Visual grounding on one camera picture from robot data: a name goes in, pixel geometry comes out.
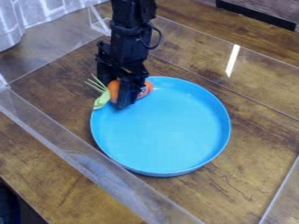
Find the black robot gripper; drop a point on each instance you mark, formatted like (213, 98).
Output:
(127, 49)

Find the orange toy carrot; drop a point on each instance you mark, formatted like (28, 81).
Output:
(108, 91)

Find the blue round tray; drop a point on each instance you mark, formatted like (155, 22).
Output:
(170, 133)

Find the clear acrylic barrier panel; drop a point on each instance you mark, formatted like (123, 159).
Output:
(127, 190)

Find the white patterned curtain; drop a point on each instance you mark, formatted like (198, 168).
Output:
(22, 14)

